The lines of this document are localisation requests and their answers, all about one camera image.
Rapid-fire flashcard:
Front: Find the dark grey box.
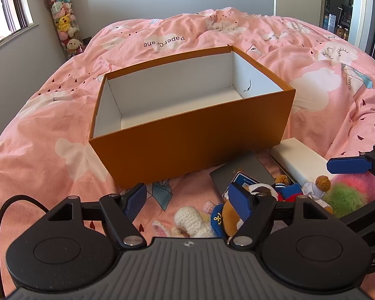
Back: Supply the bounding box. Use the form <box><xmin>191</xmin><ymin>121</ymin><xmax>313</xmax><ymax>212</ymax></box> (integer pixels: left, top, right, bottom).
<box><xmin>209</xmin><ymin>151</ymin><xmax>277</xmax><ymax>201</ymax></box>

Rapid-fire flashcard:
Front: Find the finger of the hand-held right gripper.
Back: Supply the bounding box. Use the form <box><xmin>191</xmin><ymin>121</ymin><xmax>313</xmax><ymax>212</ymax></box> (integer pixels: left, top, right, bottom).
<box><xmin>326</xmin><ymin>144</ymin><xmax>375</xmax><ymax>193</ymax></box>

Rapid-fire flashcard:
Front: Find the white crochet rabbit plush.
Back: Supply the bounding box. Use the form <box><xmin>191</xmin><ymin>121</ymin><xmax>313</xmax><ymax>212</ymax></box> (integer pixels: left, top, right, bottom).
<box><xmin>151</xmin><ymin>205</ymin><xmax>215</xmax><ymax>239</ymax></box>

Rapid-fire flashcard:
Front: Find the long white box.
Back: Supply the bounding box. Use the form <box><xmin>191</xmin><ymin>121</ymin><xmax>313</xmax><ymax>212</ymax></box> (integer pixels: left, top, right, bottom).
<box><xmin>270</xmin><ymin>137</ymin><xmax>332</xmax><ymax>186</ymax></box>

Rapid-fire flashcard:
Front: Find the small sailor doll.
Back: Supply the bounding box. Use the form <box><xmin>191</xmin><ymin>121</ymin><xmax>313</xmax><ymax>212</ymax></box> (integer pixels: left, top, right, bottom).
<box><xmin>274</xmin><ymin>175</ymin><xmax>303</xmax><ymax>202</ymax></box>

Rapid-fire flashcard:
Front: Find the pink green fluffy ball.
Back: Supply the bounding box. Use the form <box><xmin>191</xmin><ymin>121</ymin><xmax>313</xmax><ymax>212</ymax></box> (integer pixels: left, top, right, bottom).
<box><xmin>324</xmin><ymin>173</ymin><xmax>375</xmax><ymax>220</ymax></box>

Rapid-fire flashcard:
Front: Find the brown sailor dog plush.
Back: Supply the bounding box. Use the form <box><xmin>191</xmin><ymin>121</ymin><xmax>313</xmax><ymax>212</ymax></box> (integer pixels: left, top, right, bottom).
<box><xmin>210</xmin><ymin>183</ymin><xmax>279</xmax><ymax>237</ymax></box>

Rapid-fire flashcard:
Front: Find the orange cardboard box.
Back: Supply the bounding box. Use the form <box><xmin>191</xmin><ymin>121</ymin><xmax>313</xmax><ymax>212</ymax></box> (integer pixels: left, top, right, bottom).
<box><xmin>88</xmin><ymin>45</ymin><xmax>296</xmax><ymax>189</ymax></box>

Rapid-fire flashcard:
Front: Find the clear tube of plush toys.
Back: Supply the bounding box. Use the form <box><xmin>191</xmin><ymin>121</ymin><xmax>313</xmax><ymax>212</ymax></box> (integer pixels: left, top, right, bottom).
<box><xmin>40</xmin><ymin>0</ymin><xmax>86</xmax><ymax>60</ymax></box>

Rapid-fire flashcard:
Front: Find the small brown-headed white doll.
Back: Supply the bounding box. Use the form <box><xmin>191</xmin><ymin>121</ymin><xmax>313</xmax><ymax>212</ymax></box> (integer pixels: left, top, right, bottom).
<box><xmin>301</xmin><ymin>175</ymin><xmax>332</xmax><ymax>201</ymax></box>

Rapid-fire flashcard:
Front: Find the blue-edged white card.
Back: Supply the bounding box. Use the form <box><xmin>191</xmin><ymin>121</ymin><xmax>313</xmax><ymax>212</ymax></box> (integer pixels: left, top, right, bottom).
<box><xmin>233</xmin><ymin>170</ymin><xmax>261</xmax><ymax>190</ymax></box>

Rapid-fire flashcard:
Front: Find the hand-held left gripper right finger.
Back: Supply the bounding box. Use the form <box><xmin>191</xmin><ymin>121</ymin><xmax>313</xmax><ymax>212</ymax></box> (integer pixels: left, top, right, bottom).
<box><xmin>227</xmin><ymin>184</ymin><xmax>332</xmax><ymax>247</ymax></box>

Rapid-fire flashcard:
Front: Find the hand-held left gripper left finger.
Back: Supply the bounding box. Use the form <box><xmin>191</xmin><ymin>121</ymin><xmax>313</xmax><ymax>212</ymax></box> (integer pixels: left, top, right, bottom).
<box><xmin>47</xmin><ymin>184</ymin><xmax>148</xmax><ymax>247</ymax></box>

